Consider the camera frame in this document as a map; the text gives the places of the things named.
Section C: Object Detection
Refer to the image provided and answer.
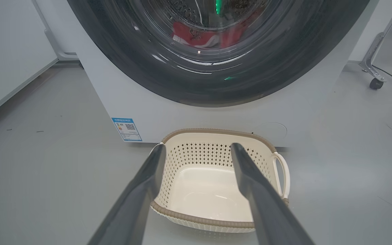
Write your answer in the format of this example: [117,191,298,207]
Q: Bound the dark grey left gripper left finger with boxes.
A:
[88,144,167,245]

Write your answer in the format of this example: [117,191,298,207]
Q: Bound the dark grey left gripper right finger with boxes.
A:
[231,143,315,245]

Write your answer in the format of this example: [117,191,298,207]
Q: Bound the round glass washing machine door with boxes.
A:
[67,0,370,108]

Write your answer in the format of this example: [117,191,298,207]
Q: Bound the red garment with print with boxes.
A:
[220,14,263,49]

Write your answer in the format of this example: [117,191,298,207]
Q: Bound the red and white striped garment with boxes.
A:
[171,21,218,48]

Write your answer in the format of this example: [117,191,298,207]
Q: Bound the cream perforated laundry basket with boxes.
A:
[149,128,290,233]

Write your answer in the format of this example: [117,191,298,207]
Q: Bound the white washing machine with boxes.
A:
[67,0,380,147]

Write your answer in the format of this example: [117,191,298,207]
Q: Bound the blue energy label sticker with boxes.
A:
[111,118,143,142]

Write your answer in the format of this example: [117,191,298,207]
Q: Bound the white partition panel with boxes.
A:
[348,0,392,62]

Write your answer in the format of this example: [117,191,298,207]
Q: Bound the grey metal frame with caster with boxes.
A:
[359,0,392,90]

